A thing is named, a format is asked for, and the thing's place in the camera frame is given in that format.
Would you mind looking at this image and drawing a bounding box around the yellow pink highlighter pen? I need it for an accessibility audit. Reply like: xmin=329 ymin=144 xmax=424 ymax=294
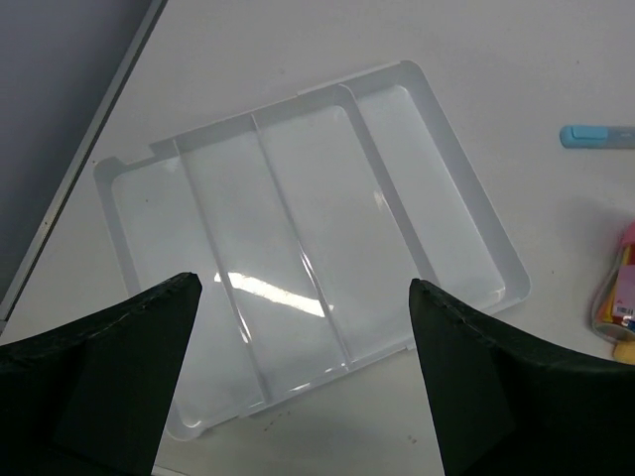
xmin=613 ymin=341 xmax=635 ymax=365

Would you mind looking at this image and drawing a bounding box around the pink sticky notes tube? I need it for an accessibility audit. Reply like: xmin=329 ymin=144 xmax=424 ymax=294
xmin=591 ymin=223 xmax=634 ymax=342

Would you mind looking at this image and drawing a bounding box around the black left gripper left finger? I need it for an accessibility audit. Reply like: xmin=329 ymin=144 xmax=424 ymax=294
xmin=1 ymin=273 xmax=202 ymax=475

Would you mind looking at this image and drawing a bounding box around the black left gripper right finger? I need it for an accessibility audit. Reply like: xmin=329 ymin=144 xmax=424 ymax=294
xmin=409 ymin=280 xmax=634 ymax=475

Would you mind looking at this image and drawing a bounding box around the white divided plastic tray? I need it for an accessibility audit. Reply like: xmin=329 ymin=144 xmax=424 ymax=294
xmin=93 ymin=60 xmax=531 ymax=440

